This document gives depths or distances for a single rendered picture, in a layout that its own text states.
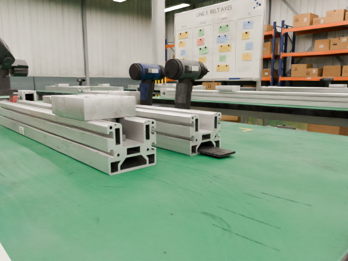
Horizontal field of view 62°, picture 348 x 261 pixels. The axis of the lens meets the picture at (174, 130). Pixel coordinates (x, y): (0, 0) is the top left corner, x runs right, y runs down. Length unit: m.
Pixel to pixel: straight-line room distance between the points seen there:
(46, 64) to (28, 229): 12.64
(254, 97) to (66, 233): 1.99
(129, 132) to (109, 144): 0.08
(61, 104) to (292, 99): 1.70
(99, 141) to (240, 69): 3.39
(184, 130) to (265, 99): 1.61
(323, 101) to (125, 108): 1.61
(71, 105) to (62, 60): 12.59
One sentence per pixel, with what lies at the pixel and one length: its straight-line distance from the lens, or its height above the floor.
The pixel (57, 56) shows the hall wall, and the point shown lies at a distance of 13.10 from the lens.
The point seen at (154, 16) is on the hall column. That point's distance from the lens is 9.62.
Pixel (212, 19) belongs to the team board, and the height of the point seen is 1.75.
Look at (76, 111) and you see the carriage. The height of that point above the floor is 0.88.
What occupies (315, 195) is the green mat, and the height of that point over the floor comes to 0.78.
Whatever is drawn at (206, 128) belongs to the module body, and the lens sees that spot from 0.66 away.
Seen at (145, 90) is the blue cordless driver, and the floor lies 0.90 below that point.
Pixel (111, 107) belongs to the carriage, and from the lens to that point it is 0.56.
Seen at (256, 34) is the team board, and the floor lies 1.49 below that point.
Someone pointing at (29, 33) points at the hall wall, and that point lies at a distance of 12.86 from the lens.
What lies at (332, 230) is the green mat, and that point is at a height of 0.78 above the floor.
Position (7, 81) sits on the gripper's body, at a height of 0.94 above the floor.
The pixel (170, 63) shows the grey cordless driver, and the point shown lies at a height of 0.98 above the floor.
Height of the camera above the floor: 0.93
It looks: 9 degrees down
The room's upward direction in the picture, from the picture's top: straight up
